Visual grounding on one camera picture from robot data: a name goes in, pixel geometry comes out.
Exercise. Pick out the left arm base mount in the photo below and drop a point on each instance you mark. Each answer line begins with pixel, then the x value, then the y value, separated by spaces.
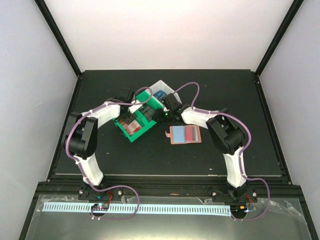
pixel 87 193

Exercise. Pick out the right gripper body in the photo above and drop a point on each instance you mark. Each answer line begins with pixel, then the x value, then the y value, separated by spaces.
pixel 167 118

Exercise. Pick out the white slotted cable duct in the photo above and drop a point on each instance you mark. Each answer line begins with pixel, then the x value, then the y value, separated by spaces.
pixel 156 209

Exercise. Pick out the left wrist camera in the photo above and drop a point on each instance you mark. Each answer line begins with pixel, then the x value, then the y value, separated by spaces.
pixel 135 107

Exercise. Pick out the green bin with red cards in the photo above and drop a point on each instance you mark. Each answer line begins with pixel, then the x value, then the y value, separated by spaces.
pixel 133 137

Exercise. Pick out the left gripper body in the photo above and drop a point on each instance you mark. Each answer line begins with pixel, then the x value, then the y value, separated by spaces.
pixel 125 117

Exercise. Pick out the black credit card stack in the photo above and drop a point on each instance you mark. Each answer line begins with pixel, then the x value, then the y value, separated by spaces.
pixel 147 111

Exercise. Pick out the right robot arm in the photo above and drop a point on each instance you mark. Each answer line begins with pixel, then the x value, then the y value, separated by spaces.
pixel 227 134

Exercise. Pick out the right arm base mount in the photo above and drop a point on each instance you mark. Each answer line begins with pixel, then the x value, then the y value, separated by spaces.
pixel 225 193

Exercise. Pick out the blue credit card stack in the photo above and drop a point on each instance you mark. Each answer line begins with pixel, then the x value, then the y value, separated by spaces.
pixel 159 94

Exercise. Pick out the black frame post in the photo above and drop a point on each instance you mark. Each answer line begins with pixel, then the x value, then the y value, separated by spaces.
pixel 47 15
pixel 282 29

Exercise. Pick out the white bin with blue cards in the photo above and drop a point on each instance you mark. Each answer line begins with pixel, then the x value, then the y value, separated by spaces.
pixel 163 88

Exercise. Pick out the left circuit board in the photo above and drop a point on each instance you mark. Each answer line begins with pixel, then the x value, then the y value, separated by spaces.
pixel 99 207

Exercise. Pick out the green bin with black cards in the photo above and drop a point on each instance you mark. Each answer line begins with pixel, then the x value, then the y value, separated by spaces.
pixel 155 104

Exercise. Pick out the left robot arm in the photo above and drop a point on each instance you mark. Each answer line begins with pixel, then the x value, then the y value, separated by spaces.
pixel 80 139

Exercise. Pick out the pink leather card holder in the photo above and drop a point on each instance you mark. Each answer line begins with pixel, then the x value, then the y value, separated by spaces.
pixel 177 136

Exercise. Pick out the right circuit board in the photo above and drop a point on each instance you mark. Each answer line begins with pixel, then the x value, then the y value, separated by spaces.
pixel 237 209

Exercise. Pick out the red credit card stack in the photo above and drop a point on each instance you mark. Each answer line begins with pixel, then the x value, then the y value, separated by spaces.
pixel 130 128

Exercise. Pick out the left black frame post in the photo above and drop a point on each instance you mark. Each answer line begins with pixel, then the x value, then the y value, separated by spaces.
pixel 47 15

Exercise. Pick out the right black frame post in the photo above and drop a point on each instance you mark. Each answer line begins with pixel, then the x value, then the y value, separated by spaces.
pixel 282 29

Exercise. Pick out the circuit board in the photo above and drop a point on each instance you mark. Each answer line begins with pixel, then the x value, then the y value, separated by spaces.
pixel 237 209
pixel 99 207

